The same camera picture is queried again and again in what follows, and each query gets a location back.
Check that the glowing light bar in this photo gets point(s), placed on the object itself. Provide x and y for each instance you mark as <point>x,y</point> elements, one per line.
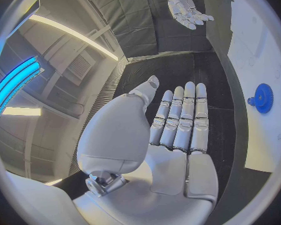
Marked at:
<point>11,84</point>

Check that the small blue knob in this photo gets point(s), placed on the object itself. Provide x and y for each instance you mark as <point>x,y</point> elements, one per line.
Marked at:
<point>251,101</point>

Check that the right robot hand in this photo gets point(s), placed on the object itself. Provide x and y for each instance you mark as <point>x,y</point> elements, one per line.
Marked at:
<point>181,7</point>

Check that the blue gear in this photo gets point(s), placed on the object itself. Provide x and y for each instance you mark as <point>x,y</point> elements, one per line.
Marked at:
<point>264,103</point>

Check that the white task board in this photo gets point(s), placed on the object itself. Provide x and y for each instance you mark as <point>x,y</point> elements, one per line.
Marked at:
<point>255,138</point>

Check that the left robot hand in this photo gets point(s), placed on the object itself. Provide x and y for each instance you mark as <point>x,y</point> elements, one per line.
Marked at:
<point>121,135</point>

